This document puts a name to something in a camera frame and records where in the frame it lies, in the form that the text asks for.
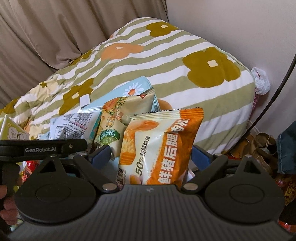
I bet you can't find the white remote control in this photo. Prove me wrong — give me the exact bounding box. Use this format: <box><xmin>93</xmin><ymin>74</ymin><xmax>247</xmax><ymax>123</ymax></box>
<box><xmin>79</xmin><ymin>94</ymin><xmax>91</xmax><ymax>109</ymax></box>

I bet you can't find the orange white snack packet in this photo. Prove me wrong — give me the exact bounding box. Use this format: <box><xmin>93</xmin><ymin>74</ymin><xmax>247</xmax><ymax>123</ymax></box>
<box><xmin>116</xmin><ymin>108</ymin><xmax>204</xmax><ymax>188</ymax></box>

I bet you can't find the light blue daisy cloth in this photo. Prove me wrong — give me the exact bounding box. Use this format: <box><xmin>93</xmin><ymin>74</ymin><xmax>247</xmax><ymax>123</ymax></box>
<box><xmin>70</xmin><ymin>76</ymin><xmax>152</xmax><ymax>113</ymax></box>

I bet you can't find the green cardboard box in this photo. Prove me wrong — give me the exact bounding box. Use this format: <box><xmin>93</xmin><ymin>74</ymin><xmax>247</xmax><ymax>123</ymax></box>
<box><xmin>0</xmin><ymin>115</ymin><xmax>29</xmax><ymax>141</ymax></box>

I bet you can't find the white plastic bag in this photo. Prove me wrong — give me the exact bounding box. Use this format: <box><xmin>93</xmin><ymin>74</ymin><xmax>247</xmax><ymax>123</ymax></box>
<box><xmin>251</xmin><ymin>67</ymin><xmax>271</xmax><ymax>95</ymax></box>

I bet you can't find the person's left hand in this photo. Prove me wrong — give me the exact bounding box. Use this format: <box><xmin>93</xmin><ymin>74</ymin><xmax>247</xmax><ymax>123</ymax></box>
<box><xmin>0</xmin><ymin>185</ymin><xmax>19</xmax><ymax>225</ymax></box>

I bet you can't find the red snack packet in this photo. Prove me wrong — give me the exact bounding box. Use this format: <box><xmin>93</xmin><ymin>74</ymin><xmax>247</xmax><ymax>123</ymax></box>
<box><xmin>17</xmin><ymin>161</ymin><xmax>40</xmax><ymax>186</ymax></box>

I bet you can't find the large white snack packet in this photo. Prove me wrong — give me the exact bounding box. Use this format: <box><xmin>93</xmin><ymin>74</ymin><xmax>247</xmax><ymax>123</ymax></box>
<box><xmin>49</xmin><ymin>112</ymin><xmax>101</xmax><ymax>143</ymax></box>

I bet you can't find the green yellow snack packet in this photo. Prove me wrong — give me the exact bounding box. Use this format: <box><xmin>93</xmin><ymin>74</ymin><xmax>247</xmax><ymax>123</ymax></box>
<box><xmin>94</xmin><ymin>88</ymin><xmax>155</xmax><ymax>158</ymax></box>

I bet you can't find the striped floral duvet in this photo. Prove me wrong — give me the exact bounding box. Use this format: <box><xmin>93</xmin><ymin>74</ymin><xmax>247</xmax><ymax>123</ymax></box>
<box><xmin>1</xmin><ymin>18</ymin><xmax>255</xmax><ymax>153</ymax></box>

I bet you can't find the beige curtain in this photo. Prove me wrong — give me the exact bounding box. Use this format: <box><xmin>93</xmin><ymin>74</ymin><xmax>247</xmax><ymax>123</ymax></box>
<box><xmin>1</xmin><ymin>0</ymin><xmax>168</xmax><ymax>106</ymax></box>

